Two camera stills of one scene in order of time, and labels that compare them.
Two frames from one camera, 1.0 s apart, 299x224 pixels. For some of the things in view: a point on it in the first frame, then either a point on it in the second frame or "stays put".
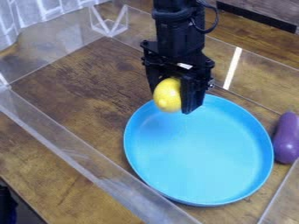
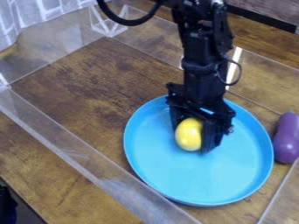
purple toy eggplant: x=286 y=138 stays put
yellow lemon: x=168 y=94 -> x=189 y=134
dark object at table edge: x=9 y=206 stays put
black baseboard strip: x=257 y=17 stays put
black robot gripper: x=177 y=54 -> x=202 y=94
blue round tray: x=202 y=158 stays put
